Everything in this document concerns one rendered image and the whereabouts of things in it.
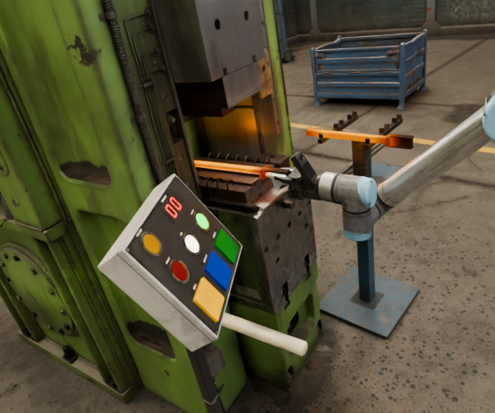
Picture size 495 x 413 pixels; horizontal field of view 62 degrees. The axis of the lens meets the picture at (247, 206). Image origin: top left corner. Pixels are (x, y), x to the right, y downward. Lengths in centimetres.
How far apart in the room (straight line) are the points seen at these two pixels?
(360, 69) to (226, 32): 407
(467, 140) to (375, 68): 401
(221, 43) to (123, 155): 43
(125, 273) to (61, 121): 76
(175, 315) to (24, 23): 97
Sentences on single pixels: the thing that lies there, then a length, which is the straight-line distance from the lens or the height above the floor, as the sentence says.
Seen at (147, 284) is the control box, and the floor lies 111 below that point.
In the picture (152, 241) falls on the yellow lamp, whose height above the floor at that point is 117.
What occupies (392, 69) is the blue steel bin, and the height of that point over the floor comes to 45.
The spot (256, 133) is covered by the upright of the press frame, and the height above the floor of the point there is 105.
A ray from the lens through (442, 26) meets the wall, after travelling 932.
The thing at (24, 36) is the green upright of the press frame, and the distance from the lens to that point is 147.
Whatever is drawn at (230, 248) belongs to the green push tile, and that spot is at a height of 100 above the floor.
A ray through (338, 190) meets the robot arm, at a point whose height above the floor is 99.
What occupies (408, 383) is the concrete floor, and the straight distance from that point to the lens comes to 203.
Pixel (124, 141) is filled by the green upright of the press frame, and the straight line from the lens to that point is 119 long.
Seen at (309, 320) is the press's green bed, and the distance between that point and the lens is 205.
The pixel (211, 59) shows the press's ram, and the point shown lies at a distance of 124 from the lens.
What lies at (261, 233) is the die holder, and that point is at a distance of 141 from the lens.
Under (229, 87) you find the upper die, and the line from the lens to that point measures 130.
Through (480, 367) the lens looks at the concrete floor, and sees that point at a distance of 214.
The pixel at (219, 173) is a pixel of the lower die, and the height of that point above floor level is 99.
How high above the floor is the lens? 161
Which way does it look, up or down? 29 degrees down
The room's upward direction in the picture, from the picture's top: 11 degrees counter-clockwise
